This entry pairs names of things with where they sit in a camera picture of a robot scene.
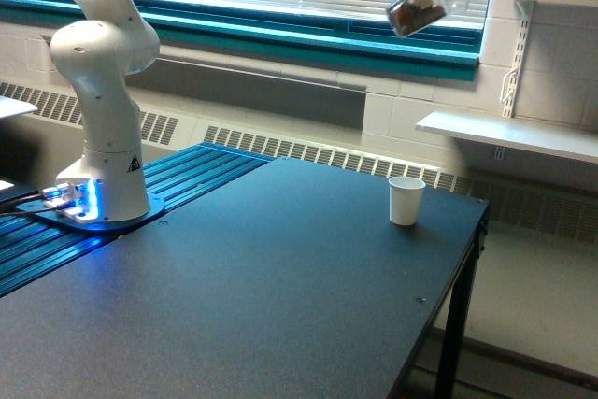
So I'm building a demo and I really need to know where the clear plastic cup with granola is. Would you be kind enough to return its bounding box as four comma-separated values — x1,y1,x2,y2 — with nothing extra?
386,0,468,37

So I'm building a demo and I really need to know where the black cable at base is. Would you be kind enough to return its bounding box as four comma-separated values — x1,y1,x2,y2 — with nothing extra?
0,187,71,218

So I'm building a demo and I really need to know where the black table leg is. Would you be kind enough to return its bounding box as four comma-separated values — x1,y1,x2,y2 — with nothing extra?
434,212,489,399

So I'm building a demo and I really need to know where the white shelf rail standard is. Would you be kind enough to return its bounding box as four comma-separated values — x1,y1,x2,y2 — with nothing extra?
500,0,534,119

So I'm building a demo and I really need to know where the teal window frame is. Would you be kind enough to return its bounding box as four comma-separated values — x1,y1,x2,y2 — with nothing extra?
0,0,482,82

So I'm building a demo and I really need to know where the white paper cup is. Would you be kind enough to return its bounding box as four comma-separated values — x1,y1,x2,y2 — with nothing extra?
389,176,426,226

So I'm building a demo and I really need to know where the baseboard heater grille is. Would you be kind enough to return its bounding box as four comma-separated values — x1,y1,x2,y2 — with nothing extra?
0,81,598,244

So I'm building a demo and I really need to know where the blue aluminium rail bench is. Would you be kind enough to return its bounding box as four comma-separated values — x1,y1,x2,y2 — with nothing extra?
1,144,272,296

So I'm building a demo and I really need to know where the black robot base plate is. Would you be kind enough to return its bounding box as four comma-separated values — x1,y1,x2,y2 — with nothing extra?
16,194,165,234

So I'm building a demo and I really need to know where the white wall shelf lower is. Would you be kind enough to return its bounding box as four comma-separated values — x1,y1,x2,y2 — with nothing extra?
416,111,597,164

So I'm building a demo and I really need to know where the white board at left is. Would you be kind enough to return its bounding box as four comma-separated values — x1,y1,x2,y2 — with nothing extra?
0,96,38,119

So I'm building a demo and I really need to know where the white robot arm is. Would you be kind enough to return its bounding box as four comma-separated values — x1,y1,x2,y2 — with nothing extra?
45,0,160,228

